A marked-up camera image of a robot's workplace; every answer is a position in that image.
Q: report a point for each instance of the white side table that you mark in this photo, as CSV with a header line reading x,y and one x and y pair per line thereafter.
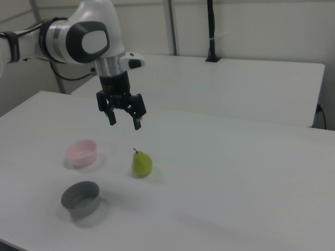
x,y
222,86

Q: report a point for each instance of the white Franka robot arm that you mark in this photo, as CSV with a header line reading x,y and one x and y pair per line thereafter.
x,y
104,15

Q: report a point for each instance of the grey plastic bowl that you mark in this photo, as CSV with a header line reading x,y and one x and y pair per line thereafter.
x,y
83,206

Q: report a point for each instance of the pink plastic bowl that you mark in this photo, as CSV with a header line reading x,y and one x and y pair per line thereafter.
x,y
81,157

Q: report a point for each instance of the black pole stand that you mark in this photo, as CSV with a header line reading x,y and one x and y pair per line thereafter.
x,y
211,47

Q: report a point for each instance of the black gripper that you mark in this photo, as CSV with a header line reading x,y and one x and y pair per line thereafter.
x,y
115,86

